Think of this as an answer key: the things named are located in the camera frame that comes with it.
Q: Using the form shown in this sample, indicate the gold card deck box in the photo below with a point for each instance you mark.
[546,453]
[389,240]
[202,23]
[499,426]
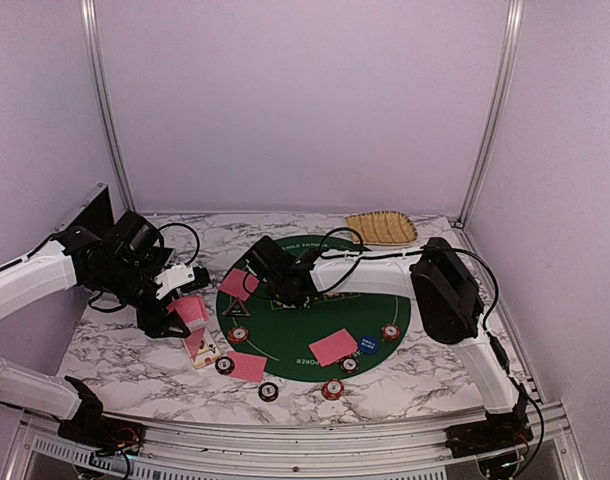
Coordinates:
[201,348]

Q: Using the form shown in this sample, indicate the orange poker chip stack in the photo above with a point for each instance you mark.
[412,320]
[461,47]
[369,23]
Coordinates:
[332,389]

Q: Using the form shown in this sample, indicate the brown poker chip stack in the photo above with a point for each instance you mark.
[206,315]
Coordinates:
[268,392]

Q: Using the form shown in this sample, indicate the aluminium frame post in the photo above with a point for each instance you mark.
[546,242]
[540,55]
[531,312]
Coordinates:
[502,83]
[95,54]

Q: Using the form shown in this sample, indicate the red playing card deck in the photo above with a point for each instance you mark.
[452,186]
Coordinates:
[192,311]

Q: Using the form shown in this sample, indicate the right aluminium frame post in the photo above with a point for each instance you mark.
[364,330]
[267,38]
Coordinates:
[502,83]

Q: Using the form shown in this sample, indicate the round green poker mat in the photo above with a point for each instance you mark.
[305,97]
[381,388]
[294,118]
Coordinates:
[283,335]

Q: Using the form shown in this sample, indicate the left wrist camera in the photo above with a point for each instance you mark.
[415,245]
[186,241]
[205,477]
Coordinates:
[183,277]

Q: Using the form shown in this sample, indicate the left aluminium frame post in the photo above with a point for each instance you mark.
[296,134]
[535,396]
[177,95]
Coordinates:
[95,54]

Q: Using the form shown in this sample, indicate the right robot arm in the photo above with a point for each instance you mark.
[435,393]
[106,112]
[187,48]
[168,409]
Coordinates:
[445,291]

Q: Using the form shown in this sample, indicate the triangular all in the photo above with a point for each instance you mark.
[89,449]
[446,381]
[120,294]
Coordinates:
[236,309]

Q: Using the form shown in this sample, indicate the woven bamboo tray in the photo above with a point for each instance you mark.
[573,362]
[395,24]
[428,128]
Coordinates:
[383,228]

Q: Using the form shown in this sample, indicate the single red playing card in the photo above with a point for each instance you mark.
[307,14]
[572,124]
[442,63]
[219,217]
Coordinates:
[239,284]

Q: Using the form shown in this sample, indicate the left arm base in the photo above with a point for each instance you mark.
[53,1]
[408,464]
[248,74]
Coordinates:
[106,434]

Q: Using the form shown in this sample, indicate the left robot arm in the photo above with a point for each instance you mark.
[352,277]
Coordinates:
[78,258]

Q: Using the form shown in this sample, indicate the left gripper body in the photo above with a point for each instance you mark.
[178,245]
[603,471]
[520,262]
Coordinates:
[121,282]

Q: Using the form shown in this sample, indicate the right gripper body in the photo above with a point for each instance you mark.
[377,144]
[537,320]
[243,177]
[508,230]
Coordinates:
[278,294]

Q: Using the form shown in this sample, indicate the blue small blind button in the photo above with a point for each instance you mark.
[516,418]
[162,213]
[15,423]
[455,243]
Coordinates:
[368,345]

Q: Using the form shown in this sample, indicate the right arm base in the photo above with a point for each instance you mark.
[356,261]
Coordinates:
[493,433]

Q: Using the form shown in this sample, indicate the front aluminium rail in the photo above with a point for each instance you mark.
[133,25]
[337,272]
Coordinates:
[403,449]

